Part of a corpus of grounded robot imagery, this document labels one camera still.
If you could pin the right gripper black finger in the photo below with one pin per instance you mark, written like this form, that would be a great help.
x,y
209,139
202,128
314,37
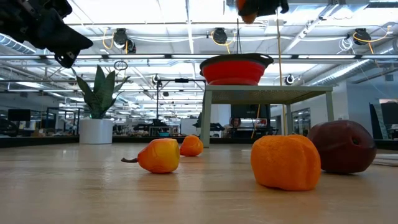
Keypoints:
x,y
269,7

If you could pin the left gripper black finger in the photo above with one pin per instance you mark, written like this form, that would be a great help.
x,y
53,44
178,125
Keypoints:
x,y
57,20
65,49

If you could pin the red-orange toy mango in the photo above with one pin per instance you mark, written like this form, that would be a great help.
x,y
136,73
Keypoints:
x,y
251,19

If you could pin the small orange-yellow toy pear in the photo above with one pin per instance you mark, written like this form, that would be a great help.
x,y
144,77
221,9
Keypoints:
x,y
191,145
160,155

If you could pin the toy orange fruit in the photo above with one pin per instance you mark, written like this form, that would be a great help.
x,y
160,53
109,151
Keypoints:
x,y
285,161

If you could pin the dark red toy fruit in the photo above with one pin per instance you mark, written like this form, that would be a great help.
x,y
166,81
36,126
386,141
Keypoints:
x,y
345,146

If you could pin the black background robot arm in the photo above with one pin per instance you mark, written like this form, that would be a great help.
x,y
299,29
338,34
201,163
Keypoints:
x,y
214,126

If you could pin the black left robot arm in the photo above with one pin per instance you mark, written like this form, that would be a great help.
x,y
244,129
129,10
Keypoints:
x,y
6,12

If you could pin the green snake plant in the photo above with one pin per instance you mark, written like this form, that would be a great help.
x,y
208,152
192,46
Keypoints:
x,y
101,93

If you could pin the red collapsible bowl grey rim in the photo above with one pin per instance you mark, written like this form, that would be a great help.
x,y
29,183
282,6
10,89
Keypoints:
x,y
234,73

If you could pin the black monitor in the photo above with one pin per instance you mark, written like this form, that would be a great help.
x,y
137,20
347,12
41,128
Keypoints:
x,y
248,111
19,115

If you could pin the green perforated metal shelf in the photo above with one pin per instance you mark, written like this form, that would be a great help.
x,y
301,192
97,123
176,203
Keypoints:
x,y
267,95

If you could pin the white plant pot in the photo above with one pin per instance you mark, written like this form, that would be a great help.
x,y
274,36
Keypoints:
x,y
95,132

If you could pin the person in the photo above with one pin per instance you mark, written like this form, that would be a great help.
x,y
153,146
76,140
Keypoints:
x,y
235,122

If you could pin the black partition panel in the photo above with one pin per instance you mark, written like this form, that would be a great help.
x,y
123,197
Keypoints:
x,y
390,118

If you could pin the silver ceiling duct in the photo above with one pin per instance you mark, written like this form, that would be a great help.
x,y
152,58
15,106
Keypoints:
x,y
345,71

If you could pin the black camera gantry frame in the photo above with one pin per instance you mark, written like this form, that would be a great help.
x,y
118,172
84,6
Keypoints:
x,y
182,80

